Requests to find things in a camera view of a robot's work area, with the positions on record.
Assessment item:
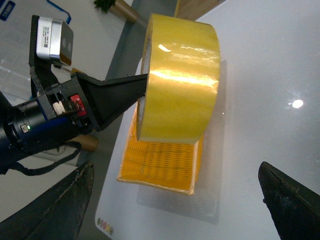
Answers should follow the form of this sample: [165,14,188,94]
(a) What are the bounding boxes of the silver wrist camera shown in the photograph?
[36,17,74,66]

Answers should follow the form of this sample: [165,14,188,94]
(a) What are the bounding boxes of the black cable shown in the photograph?
[14,141,83,176]

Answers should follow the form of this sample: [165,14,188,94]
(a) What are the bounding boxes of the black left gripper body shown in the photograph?
[36,71,97,134]

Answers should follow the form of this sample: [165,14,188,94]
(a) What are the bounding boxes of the potted plant in gold pot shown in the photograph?
[93,0,139,24]

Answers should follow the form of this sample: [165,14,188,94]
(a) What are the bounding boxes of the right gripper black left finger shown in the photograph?
[0,161,94,240]

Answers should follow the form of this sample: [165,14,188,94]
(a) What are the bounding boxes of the yellow tape roll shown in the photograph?
[136,14,221,144]

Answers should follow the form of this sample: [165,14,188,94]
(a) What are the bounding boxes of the yellow woven basket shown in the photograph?
[116,110,204,196]

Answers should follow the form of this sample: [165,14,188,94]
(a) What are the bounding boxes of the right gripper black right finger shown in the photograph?
[258,161,320,240]

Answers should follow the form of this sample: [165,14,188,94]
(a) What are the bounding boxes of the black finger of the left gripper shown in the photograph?
[74,72,148,132]

